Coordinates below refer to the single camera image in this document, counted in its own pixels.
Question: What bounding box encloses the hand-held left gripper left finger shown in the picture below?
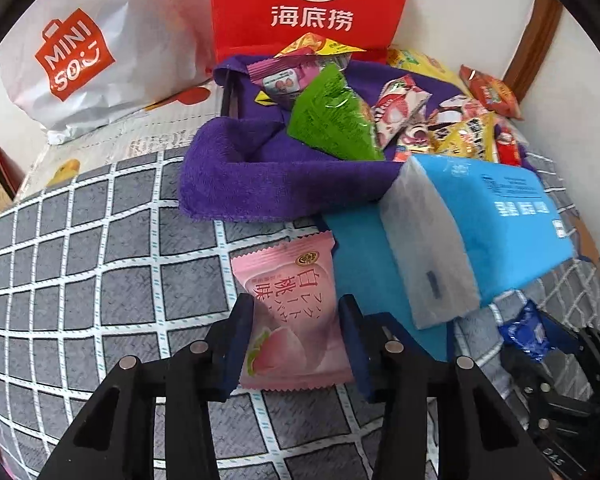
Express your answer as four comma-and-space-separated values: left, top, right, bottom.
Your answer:
39, 292, 256, 480

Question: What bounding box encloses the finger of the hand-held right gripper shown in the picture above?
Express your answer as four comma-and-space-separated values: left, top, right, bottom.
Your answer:
535, 310, 586, 356
500, 345, 546, 401

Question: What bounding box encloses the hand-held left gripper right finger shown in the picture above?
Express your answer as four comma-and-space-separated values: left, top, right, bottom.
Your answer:
337, 294, 551, 480

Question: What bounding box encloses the blue cookie packet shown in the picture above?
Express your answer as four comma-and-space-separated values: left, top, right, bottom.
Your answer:
497, 299, 553, 363

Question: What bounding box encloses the pale pink peach snack packet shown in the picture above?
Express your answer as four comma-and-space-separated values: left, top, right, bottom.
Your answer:
230, 230, 356, 391

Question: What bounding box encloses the purple towel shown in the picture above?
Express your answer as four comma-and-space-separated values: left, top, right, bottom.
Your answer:
178, 52, 536, 223

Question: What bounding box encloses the yellow triangular snack packet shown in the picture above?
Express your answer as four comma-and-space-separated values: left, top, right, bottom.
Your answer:
432, 112, 498, 163

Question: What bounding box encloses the green snack packet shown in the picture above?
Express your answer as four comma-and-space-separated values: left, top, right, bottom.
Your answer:
286, 62, 386, 162

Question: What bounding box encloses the brown white snack stick packet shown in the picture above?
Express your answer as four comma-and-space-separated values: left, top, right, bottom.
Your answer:
371, 75, 436, 156

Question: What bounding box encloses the pink and yellow snack packet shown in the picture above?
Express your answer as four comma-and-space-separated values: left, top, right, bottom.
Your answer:
246, 32, 368, 108

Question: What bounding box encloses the grey checkered cloth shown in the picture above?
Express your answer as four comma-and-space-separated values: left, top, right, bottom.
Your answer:
0, 145, 600, 480

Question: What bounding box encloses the blue tissue pack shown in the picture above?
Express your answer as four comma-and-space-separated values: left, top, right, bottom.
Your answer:
325, 152, 577, 361

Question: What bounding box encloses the red chip bag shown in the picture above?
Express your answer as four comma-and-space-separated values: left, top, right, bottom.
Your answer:
459, 64, 525, 121

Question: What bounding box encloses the yellow chip bag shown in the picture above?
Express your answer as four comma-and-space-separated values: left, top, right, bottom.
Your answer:
386, 47, 473, 98

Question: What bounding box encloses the white plastic shopping bag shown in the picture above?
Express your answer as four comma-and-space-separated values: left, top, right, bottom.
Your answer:
0, 0, 216, 146

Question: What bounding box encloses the brown wooden door frame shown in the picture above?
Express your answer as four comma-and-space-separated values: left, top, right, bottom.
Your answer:
502, 0, 563, 93

